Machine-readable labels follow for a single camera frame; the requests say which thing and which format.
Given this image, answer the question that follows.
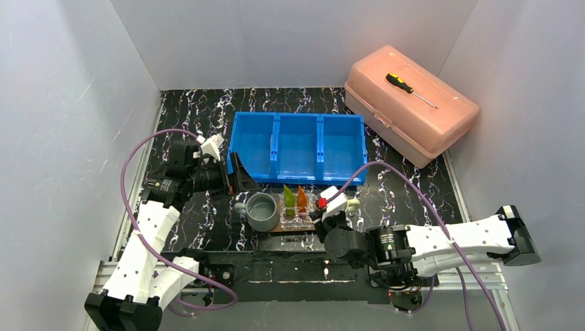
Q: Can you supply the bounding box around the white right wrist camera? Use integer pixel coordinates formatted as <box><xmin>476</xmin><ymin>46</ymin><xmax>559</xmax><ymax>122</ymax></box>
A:
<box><xmin>316</xmin><ymin>186</ymin><xmax>349</xmax><ymax>222</ymax></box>

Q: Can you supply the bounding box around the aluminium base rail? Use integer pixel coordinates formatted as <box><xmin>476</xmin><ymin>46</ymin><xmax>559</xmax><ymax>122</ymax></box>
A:
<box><xmin>92</xmin><ymin>259</ymin><xmax>508</xmax><ymax>293</ymax></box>

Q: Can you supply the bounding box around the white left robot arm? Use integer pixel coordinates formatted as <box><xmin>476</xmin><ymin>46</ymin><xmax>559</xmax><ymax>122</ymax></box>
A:
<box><xmin>84</xmin><ymin>134</ymin><xmax>259</xmax><ymax>330</ymax></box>

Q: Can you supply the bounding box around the yellow-green toothpaste tube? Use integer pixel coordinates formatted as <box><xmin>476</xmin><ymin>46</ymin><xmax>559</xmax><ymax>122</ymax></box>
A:
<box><xmin>284</xmin><ymin>185</ymin><xmax>296</xmax><ymax>216</ymax></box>

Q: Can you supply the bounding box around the clear plastic toothbrush holder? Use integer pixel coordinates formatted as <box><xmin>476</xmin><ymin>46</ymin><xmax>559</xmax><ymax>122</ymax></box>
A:
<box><xmin>277</xmin><ymin>193</ymin><xmax>315</xmax><ymax>225</ymax></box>

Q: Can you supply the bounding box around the blue three-compartment bin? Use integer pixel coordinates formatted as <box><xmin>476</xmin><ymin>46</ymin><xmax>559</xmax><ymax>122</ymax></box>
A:
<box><xmin>228</xmin><ymin>112</ymin><xmax>368</xmax><ymax>186</ymax></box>

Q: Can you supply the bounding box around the grey-blue ceramic mug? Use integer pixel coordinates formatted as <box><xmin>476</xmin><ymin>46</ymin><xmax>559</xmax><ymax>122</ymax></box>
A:
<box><xmin>233</xmin><ymin>193</ymin><xmax>279</xmax><ymax>232</ymax></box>

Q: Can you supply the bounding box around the light green ceramic mug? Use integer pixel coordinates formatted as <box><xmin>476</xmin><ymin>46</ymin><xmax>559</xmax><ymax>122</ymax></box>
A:
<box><xmin>346</xmin><ymin>199</ymin><xmax>360</xmax><ymax>213</ymax></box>

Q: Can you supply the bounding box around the yellow black screwdriver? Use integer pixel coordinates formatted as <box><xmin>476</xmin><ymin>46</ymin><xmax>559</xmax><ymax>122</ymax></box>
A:
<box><xmin>386</xmin><ymin>73</ymin><xmax>438</xmax><ymax>109</ymax></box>

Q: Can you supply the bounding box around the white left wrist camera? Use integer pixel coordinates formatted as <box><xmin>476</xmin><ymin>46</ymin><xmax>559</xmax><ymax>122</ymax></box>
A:
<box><xmin>196</xmin><ymin>134</ymin><xmax>224</xmax><ymax>163</ymax></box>

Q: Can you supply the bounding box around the orange toothpaste tube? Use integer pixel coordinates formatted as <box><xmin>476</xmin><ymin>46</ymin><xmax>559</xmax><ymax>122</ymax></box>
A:
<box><xmin>297</xmin><ymin>185</ymin><xmax>308</xmax><ymax>217</ymax></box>

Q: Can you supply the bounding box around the pink plastic toolbox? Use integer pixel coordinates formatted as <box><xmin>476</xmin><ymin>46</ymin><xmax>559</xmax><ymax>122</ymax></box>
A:
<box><xmin>344</xmin><ymin>46</ymin><xmax>479</xmax><ymax>168</ymax></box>

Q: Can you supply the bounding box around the oval wooden tray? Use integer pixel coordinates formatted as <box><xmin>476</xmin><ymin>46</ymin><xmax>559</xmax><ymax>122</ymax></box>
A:
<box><xmin>269</xmin><ymin>223</ymin><xmax>315</xmax><ymax>233</ymax></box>

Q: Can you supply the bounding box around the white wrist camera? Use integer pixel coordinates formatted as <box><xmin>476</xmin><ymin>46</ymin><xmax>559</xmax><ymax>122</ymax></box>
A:
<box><xmin>196</xmin><ymin>134</ymin><xmax>224</xmax><ymax>163</ymax></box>
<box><xmin>316</xmin><ymin>186</ymin><xmax>349</xmax><ymax>222</ymax></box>

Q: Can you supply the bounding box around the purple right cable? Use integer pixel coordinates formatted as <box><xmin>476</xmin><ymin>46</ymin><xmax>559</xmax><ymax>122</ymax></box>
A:
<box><xmin>326</xmin><ymin>161</ymin><xmax>508</xmax><ymax>331</ymax></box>

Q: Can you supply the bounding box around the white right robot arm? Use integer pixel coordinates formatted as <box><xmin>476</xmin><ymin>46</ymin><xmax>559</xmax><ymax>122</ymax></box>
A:
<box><xmin>309</xmin><ymin>205</ymin><xmax>542</xmax><ymax>281</ymax></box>

